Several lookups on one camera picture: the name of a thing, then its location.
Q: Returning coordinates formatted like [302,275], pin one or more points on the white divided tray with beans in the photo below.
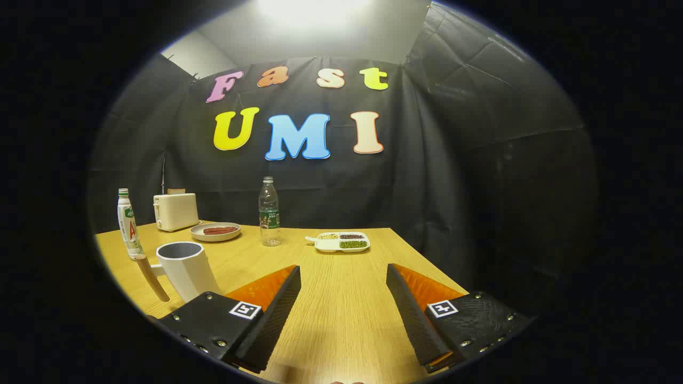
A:
[325,246]

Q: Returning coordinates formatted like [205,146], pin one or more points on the black backdrop cloth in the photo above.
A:
[469,176]

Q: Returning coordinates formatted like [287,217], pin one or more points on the clear plastic water bottle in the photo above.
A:
[269,216]

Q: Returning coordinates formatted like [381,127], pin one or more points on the round white plate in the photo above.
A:
[215,236]

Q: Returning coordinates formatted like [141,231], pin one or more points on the red sausages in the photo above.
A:
[220,230]

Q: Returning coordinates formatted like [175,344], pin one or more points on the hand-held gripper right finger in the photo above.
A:
[413,320]

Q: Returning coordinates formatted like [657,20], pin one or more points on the white cup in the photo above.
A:
[189,269]

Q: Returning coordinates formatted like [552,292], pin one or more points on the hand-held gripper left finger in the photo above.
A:
[272,320]

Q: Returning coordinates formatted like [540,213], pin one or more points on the white toaster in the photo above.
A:
[176,212]

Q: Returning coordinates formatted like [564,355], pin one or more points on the wooden table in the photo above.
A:
[341,298]

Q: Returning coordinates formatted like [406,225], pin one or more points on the round wooden coaster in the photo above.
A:
[153,280]

